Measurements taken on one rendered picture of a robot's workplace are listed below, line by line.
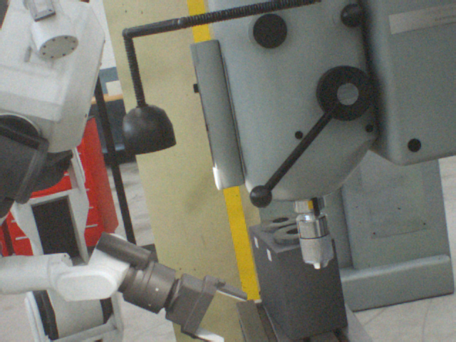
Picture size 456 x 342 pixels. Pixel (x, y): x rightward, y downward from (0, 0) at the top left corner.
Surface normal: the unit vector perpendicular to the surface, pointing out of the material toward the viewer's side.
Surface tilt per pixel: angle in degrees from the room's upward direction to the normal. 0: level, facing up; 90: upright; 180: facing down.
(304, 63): 90
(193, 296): 96
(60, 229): 94
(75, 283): 107
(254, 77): 90
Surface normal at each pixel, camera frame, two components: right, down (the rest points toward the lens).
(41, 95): 0.25, -0.41
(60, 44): 0.37, 0.87
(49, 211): 0.42, 0.19
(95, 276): -0.11, 0.51
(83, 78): 0.85, -0.14
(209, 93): 0.11, 0.19
